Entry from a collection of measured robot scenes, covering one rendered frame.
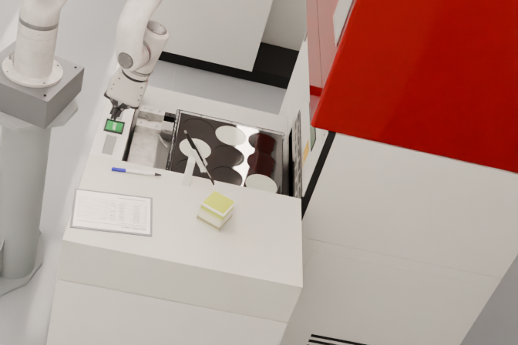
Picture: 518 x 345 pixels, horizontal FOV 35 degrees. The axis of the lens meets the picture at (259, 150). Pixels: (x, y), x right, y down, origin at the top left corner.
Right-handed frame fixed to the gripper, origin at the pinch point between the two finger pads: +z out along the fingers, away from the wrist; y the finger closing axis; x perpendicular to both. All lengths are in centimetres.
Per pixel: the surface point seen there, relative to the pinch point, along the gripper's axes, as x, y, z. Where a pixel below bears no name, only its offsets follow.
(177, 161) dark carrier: 1.9, -23.0, 7.1
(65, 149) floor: -100, 3, 105
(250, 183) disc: 5.0, -45.6, 2.2
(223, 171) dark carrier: 1.8, -37.2, 4.1
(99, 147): 10.7, 1.0, 6.2
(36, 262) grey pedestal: -27, 0, 102
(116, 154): 12.1, -4.3, 5.0
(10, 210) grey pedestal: -17, 17, 70
